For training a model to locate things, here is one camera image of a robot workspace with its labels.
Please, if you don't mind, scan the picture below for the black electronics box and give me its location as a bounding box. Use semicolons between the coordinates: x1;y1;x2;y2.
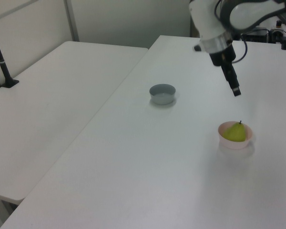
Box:
240;27;270;43

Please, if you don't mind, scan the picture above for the grey device with knob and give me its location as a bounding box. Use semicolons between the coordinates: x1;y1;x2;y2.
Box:
270;21;285;44

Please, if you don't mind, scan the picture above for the pink plastic bowl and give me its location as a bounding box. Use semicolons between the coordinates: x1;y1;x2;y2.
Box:
217;121;254;150

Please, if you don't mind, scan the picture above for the green pear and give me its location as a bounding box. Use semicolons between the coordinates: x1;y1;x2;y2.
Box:
223;120;248;143

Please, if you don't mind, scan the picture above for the black camera pole with base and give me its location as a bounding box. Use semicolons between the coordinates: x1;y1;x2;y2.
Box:
0;21;20;89

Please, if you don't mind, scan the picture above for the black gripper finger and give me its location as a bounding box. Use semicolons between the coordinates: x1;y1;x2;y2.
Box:
221;62;242;97

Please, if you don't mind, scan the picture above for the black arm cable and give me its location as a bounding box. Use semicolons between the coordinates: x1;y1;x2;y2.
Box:
214;0;249;64

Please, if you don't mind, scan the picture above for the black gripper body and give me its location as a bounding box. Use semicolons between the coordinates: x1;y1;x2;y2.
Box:
209;44;237;67

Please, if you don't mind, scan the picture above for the grey metal partition post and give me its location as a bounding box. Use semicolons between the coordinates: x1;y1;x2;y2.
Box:
63;0;80;42

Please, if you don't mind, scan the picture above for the white side table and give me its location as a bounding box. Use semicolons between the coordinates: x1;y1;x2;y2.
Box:
0;41;150;206

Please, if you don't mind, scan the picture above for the grey plastic bowl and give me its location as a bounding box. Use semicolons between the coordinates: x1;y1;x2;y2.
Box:
149;83;176;106

